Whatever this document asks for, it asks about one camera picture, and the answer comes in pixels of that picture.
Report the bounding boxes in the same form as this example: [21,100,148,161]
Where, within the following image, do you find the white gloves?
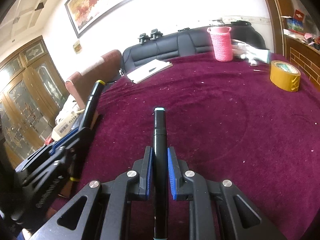
[232,39,271,66]

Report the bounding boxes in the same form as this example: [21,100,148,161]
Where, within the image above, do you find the framed horse painting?
[64,0,174,39]

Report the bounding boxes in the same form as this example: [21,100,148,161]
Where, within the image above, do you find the cyan capped black marker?
[152,107,168,239]

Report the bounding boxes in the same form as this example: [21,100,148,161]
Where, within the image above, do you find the black clamps on sofa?
[138,29,163,45]

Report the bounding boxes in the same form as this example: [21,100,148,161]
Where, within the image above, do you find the yellow tape roll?
[270,60,301,92]

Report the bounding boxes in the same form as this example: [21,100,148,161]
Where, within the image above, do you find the wooden cabinet shelf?
[265,0,319,89]

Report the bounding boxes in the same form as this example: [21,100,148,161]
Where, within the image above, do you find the wooden glass door cabinet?
[1,36,69,167]

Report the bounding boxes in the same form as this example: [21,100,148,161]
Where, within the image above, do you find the brown armchair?
[65,50,121,109]

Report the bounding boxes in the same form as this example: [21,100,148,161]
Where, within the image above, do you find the black leather sofa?
[121,21,266,73]

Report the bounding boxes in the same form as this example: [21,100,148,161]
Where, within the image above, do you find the white notepad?
[127,59,172,84]

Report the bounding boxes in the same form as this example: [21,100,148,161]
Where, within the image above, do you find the pink knit covered bottle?
[207,26,233,62]

